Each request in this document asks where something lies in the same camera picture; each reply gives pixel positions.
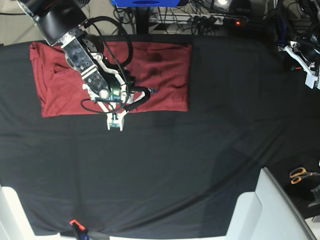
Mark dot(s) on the yellow-handled scissors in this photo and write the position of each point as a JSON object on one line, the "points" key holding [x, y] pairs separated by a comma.
{"points": [[299, 174]]}

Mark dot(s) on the red long-sleeve shirt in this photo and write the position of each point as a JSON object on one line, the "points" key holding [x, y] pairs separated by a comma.
{"points": [[162, 67]]}

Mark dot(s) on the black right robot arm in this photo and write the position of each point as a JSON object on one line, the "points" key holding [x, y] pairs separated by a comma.
{"points": [[63, 23]]}

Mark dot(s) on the black table cloth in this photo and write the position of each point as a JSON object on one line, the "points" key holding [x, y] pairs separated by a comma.
{"points": [[167, 175]]}

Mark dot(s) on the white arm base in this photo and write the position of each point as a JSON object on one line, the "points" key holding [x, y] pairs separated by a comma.
{"points": [[267, 213], [14, 224]]}

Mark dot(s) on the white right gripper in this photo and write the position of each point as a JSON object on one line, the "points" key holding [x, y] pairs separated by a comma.
{"points": [[118, 105]]}

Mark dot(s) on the blue box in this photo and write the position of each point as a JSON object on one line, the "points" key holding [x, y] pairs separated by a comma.
{"points": [[145, 3]]}

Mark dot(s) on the orange blue front clamp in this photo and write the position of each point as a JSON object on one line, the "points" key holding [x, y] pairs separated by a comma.
{"points": [[79, 231]]}

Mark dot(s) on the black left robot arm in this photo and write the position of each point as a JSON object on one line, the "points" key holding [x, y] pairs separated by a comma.
{"points": [[298, 35]]}

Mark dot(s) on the black stand pole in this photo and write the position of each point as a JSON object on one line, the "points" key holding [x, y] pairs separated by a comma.
{"points": [[142, 17]]}

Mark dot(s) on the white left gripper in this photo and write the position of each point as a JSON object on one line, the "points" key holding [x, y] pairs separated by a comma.
{"points": [[303, 55]]}

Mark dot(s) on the white power strip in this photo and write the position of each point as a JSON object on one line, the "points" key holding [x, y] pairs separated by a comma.
{"points": [[212, 20]]}

